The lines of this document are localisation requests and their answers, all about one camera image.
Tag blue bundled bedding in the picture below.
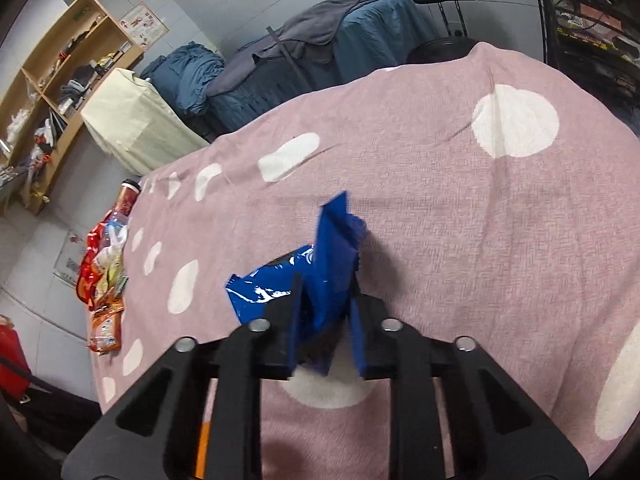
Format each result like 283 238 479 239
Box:
140 41 226 117

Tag blue snack wrapper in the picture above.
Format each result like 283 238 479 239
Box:
224 192 367 375

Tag black rolling cart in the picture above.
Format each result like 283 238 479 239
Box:
538 0 639 133

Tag cream fabric cover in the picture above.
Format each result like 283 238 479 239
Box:
80 68 207 176

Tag red snack packets pile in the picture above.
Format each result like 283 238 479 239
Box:
76 209 128 354

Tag black chair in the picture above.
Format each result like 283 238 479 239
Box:
407 0 477 64

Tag red bottle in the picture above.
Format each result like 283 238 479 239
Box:
111 179 141 224

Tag blue covered massage bed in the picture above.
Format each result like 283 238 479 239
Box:
206 0 437 131

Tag pink polka dot bedspread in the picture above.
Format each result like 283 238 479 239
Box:
93 44 639 470

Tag wooden bookshelf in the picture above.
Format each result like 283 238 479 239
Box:
1 0 143 214

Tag wall poster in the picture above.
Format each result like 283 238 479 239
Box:
118 2 169 51

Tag grey blanket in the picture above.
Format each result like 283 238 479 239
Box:
207 0 378 98

